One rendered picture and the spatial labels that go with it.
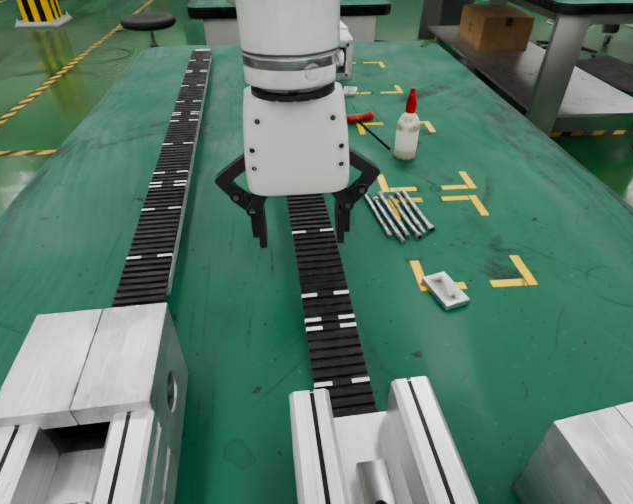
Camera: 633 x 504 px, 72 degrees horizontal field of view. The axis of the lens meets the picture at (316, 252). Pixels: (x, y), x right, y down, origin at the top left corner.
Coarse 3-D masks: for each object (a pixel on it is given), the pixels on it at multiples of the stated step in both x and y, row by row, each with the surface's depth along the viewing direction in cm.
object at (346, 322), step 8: (312, 320) 43; (320, 320) 43; (328, 320) 43; (336, 320) 44; (344, 320) 44; (352, 320) 44; (312, 328) 43; (320, 328) 43; (328, 328) 43; (336, 328) 43; (344, 328) 43; (352, 328) 43
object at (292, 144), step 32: (256, 96) 37; (288, 96) 36; (320, 96) 36; (256, 128) 38; (288, 128) 38; (320, 128) 39; (256, 160) 40; (288, 160) 40; (320, 160) 40; (256, 192) 42; (288, 192) 43; (320, 192) 43
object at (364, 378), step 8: (344, 368) 40; (352, 368) 40; (360, 368) 40; (320, 376) 39; (328, 376) 39; (336, 376) 39; (344, 376) 40; (352, 376) 40; (360, 376) 40; (368, 376) 39; (320, 384) 39; (328, 384) 39; (336, 384) 39; (344, 384) 39; (352, 384) 39; (360, 384) 39; (368, 384) 39
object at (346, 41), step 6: (342, 30) 110; (342, 36) 105; (348, 36) 105; (342, 42) 104; (348, 42) 104; (342, 48) 107; (348, 48) 104; (348, 54) 105; (348, 60) 106; (342, 66) 110; (348, 66) 107; (336, 72) 108; (342, 72) 108; (348, 72) 108; (336, 78) 109; (342, 78) 109; (348, 78) 109
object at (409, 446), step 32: (416, 384) 30; (320, 416) 28; (352, 416) 33; (384, 416) 33; (416, 416) 28; (320, 448) 27; (352, 448) 31; (384, 448) 31; (416, 448) 27; (448, 448) 27; (320, 480) 25; (352, 480) 29; (384, 480) 28; (416, 480) 27; (448, 480) 25
